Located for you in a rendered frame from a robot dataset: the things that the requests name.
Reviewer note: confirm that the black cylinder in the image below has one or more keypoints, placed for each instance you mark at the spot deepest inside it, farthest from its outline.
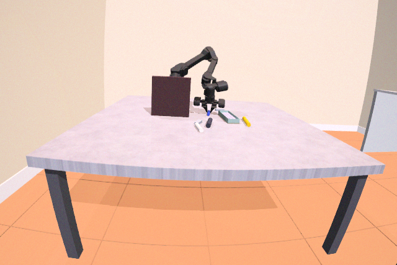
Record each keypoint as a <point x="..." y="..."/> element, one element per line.
<point x="209" y="122"/>

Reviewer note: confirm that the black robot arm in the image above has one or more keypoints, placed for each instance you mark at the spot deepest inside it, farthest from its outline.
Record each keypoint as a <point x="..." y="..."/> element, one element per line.
<point x="208" y="53"/>

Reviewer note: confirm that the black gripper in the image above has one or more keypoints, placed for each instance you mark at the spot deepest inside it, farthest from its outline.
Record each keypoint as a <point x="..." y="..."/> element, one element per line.
<point x="209" y="100"/>

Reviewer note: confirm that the keyboard with white letter keys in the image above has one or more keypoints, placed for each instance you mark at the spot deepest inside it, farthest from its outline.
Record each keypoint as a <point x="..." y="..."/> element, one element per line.
<point x="228" y="117"/>

